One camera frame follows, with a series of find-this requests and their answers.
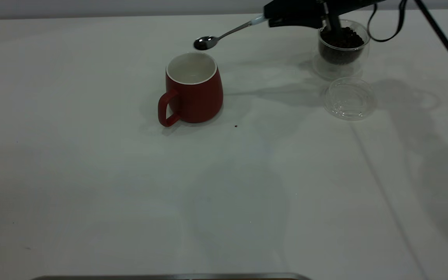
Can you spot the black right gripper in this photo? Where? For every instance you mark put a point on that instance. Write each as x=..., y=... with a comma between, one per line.
x=336, y=9

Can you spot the red ceramic mug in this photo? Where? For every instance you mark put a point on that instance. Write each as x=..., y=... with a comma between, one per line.
x=196, y=101

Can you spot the glass jar of coffee beans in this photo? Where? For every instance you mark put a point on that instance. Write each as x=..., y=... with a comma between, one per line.
x=344, y=54

